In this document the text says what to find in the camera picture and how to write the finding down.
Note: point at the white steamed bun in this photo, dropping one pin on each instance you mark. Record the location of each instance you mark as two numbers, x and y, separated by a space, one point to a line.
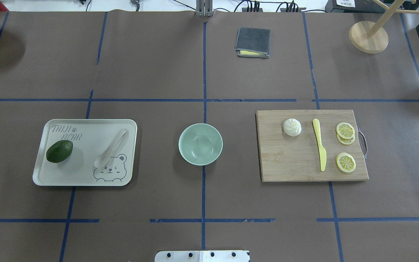
292 127

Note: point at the yellow plastic knife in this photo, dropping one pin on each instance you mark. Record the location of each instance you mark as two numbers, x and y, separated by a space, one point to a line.
321 149

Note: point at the grey folded cloth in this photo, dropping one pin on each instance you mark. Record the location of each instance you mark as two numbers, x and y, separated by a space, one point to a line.
253 42

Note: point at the white ceramic spoon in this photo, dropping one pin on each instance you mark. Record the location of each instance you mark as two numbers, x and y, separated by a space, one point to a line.
104 157

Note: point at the green avocado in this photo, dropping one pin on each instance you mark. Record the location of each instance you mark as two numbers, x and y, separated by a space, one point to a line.
59 151

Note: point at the lemon slice under stack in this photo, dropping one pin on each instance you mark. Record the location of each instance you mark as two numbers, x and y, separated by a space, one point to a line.
345 141

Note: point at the lower lemon slice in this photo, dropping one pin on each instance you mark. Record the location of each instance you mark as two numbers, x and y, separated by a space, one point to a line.
345 162

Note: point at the upper lemon slice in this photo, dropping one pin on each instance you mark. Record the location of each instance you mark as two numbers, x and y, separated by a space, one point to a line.
345 130

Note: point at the mint green bowl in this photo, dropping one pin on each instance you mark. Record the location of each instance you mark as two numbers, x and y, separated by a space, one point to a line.
200 144

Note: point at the wooden cutting board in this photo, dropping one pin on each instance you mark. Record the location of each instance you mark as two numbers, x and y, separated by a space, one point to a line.
296 158

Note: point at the wooden mug tree stand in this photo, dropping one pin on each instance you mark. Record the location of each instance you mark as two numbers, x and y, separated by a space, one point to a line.
370 37

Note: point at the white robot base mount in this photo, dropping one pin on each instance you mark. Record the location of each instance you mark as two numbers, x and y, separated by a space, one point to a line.
203 256

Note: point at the white bear serving tray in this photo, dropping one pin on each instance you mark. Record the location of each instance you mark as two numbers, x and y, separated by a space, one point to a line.
90 138

